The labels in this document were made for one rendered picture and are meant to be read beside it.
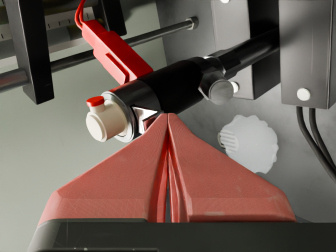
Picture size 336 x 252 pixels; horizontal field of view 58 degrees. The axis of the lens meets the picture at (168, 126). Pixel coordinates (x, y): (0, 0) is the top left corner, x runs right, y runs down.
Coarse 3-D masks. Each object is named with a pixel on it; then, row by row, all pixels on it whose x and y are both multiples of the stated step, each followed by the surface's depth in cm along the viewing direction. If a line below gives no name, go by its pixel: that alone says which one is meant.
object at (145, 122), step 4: (156, 112) 13; (148, 116) 13; (152, 116) 13; (156, 116) 13; (144, 120) 12; (148, 120) 13; (152, 120) 13; (144, 124) 12; (148, 124) 13; (144, 128) 13
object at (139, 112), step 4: (132, 104) 14; (132, 108) 14; (136, 108) 14; (140, 108) 14; (144, 108) 14; (148, 108) 14; (152, 108) 14; (132, 112) 14; (136, 112) 14; (140, 112) 14; (144, 112) 14; (148, 112) 14; (152, 112) 13; (160, 112) 13; (136, 116) 14; (140, 116) 14; (144, 116) 14; (136, 120) 14; (140, 120) 14; (136, 124) 15; (140, 124) 14; (136, 128) 15; (140, 128) 15; (140, 132) 15
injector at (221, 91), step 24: (240, 48) 21; (264, 48) 23; (168, 72) 17; (192, 72) 17; (216, 72) 17; (120, 96) 14; (144, 96) 15; (168, 96) 16; (192, 96) 17; (216, 96) 16
